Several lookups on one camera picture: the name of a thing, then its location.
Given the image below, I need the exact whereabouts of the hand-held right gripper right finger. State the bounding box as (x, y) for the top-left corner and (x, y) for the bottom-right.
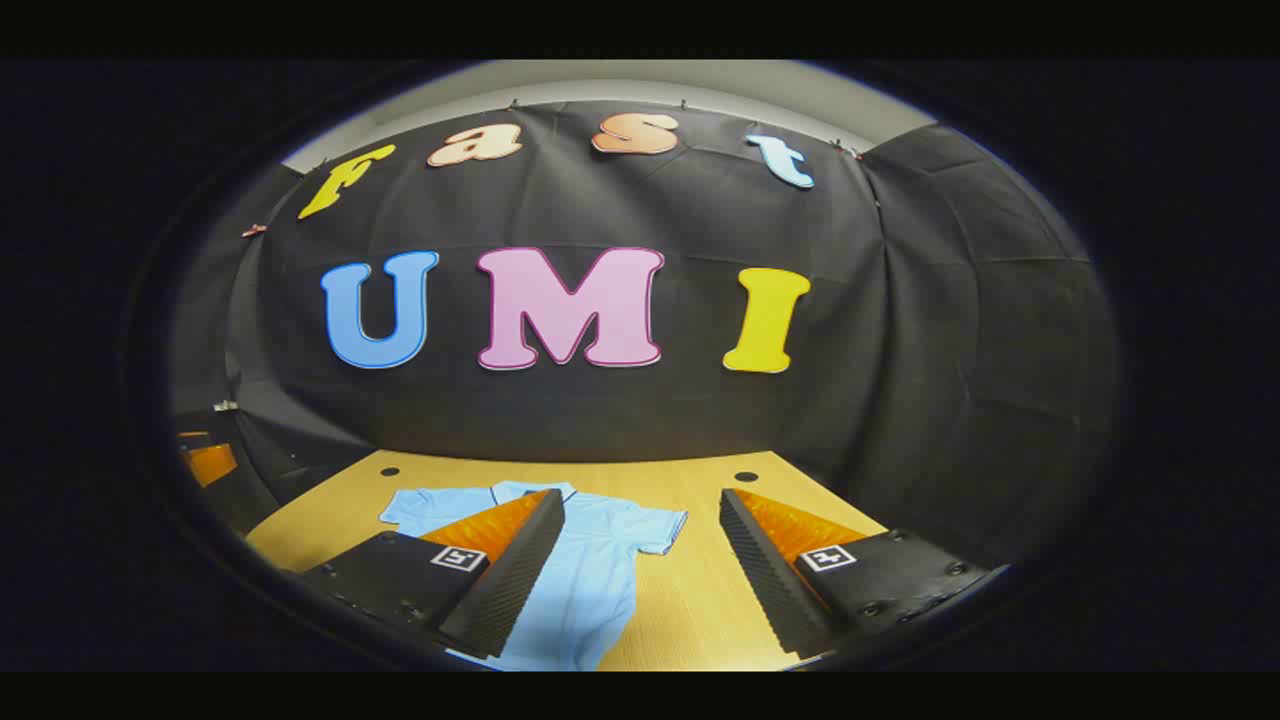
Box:
(718, 488), (1011, 661)

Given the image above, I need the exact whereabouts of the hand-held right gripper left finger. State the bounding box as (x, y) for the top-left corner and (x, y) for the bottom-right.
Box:
(298, 488), (567, 661)

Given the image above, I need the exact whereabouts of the light blue T-shirt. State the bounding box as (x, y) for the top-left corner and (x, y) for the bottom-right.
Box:
(378, 480), (689, 671)

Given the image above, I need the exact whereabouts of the black backdrop cloth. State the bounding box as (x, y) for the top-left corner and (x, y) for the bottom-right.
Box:
(168, 100), (1119, 571)

